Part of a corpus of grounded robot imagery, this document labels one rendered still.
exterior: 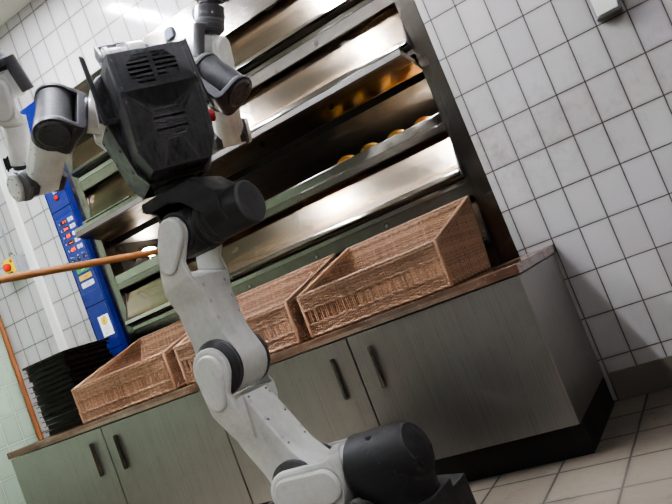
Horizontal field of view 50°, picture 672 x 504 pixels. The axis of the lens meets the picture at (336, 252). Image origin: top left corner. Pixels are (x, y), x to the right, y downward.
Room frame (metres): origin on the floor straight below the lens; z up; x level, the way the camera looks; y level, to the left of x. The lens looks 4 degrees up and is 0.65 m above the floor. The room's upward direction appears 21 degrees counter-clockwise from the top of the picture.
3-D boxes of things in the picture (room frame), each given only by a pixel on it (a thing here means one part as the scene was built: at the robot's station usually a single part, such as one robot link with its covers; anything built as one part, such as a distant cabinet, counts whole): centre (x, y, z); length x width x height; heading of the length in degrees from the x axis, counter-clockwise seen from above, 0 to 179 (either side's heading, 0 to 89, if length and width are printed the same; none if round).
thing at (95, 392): (3.08, 0.89, 0.72); 0.56 x 0.49 x 0.28; 62
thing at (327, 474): (1.77, 0.22, 0.28); 0.21 x 0.20 x 0.13; 61
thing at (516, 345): (2.84, 0.48, 0.29); 2.42 x 0.56 x 0.58; 62
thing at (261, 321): (2.79, 0.35, 0.72); 0.56 x 0.49 x 0.28; 62
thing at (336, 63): (3.04, 0.25, 1.54); 1.79 x 0.11 x 0.19; 62
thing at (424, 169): (3.04, 0.25, 1.02); 1.79 x 0.11 x 0.19; 62
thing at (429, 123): (3.06, 0.24, 1.16); 1.80 x 0.06 x 0.04; 62
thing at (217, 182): (1.80, 0.27, 0.99); 0.28 x 0.13 x 0.18; 61
